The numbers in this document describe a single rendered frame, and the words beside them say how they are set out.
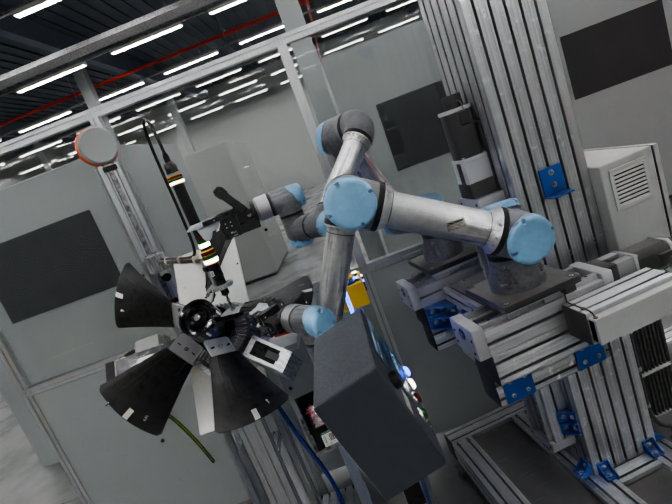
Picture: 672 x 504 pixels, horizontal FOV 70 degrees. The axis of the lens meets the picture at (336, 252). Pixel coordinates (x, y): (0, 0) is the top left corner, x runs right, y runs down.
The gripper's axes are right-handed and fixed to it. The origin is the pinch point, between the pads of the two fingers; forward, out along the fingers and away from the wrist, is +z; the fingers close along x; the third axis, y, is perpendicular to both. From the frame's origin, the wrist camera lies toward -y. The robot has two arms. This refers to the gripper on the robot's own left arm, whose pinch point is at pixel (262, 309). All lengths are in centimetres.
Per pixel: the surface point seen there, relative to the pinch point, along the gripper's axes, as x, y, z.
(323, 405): -8, 29, -73
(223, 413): 16.8, 25.6, -2.9
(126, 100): -83, -26, 84
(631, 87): 51, -423, 51
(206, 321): -3.6, 13.0, 10.9
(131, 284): -20.8, 20.3, 37.8
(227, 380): 11.9, 18.9, 1.9
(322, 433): 31.2, 10.6, -21.3
